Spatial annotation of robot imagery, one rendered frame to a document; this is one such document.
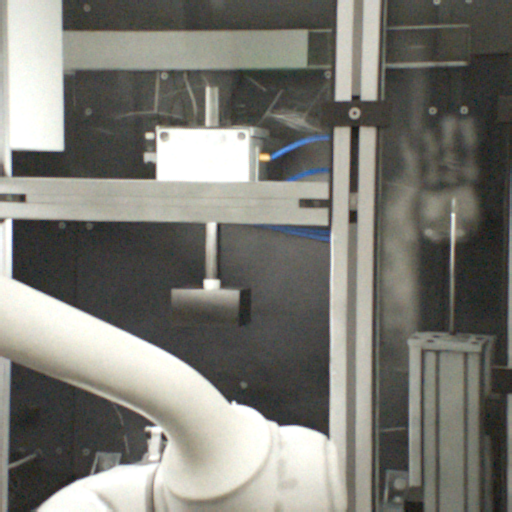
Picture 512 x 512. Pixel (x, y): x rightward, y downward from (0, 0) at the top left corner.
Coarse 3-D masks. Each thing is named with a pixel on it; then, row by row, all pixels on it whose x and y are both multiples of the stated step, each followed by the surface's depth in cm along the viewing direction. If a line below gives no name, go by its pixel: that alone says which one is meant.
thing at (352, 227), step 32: (352, 64) 136; (352, 224) 137; (352, 256) 137; (352, 288) 137; (352, 320) 137; (352, 352) 137; (0, 384) 149; (352, 384) 138; (0, 416) 149; (352, 416) 138; (0, 448) 149; (352, 448) 138; (0, 480) 150; (352, 480) 138
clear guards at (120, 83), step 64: (0, 0) 144; (64, 0) 143; (128, 0) 141; (192, 0) 139; (256, 0) 138; (320, 0) 136; (384, 0) 135; (448, 0) 133; (0, 64) 145; (64, 64) 143; (128, 64) 141; (192, 64) 140; (256, 64) 138; (320, 64) 137; (384, 64) 135; (448, 64) 134; (0, 128) 145; (64, 128) 143; (128, 128) 142; (192, 128) 140; (256, 128) 139; (320, 128) 137; (384, 128) 135; (448, 128) 134; (0, 192) 145; (64, 192) 144; (128, 192) 142; (192, 192) 140; (256, 192) 139; (320, 192) 137; (384, 192) 136; (448, 192) 134; (384, 256) 136; (448, 256) 135; (384, 320) 136; (448, 320) 135; (384, 384) 137; (448, 384) 135; (384, 448) 137; (448, 448) 136
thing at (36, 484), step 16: (256, 224) 180; (272, 224) 180; (16, 416) 190; (16, 480) 183; (32, 480) 184; (48, 480) 184; (64, 480) 184; (16, 496) 175; (32, 496) 175; (48, 496) 179
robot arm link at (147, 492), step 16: (80, 480) 125; (96, 480) 122; (112, 480) 121; (128, 480) 121; (144, 480) 121; (64, 496) 120; (80, 496) 119; (96, 496) 120; (112, 496) 120; (128, 496) 120; (144, 496) 119
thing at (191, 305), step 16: (208, 224) 161; (208, 240) 161; (208, 256) 161; (208, 272) 161; (176, 288) 161; (192, 288) 161; (208, 288) 161; (224, 288) 162; (240, 288) 162; (176, 304) 160; (192, 304) 160; (208, 304) 159; (224, 304) 159; (240, 304) 159; (176, 320) 160; (192, 320) 160; (208, 320) 159; (224, 320) 159; (240, 320) 159
